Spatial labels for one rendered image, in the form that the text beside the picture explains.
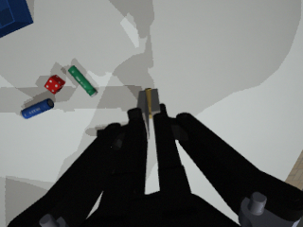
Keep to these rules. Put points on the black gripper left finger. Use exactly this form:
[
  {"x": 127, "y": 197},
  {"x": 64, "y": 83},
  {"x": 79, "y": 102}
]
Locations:
[{"x": 116, "y": 150}]

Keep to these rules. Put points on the blue rack of labelled bins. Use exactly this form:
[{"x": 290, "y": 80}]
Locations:
[{"x": 19, "y": 11}]

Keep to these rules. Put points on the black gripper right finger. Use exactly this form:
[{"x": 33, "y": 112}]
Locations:
[{"x": 259, "y": 199}]

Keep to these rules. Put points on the gold bolt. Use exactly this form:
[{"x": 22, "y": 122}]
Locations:
[{"x": 148, "y": 94}]

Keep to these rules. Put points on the blue battery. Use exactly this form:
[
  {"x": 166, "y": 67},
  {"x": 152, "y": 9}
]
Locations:
[{"x": 37, "y": 108}]

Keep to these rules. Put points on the red die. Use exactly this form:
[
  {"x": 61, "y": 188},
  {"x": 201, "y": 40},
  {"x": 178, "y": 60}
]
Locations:
[{"x": 54, "y": 84}]

